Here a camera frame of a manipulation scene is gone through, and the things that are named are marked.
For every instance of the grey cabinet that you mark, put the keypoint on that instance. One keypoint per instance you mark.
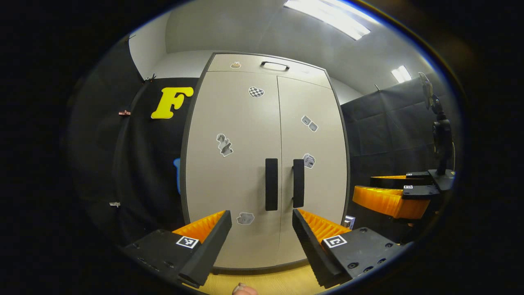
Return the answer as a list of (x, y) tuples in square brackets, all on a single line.
[(183, 176)]

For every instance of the small ceiling light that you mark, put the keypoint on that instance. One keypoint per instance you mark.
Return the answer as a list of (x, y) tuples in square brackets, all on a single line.
[(401, 74)]

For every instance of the small white printed card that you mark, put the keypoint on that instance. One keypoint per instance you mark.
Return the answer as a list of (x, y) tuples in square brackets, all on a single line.
[(350, 222)]

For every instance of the black backdrop cloth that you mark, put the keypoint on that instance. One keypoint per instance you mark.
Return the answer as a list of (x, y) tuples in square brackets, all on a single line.
[(98, 143), (155, 164), (380, 135)]

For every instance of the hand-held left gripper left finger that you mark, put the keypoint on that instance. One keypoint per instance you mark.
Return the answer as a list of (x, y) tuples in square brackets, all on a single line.
[(208, 254)]

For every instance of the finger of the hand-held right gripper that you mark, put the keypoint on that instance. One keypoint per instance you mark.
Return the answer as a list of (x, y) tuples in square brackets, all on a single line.
[(393, 182), (421, 191)]

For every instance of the long ceiling light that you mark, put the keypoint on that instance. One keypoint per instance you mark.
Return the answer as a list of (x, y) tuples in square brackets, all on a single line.
[(327, 16)]

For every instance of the grey cabinet drawer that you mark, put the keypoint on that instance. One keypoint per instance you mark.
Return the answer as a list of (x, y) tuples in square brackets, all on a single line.
[(294, 76)]

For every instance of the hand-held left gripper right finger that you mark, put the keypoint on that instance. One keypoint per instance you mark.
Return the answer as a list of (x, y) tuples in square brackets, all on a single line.
[(311, 254)]

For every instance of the black cloth clip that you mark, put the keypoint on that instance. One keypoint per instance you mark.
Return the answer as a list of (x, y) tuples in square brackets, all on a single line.
[(150, 78)]

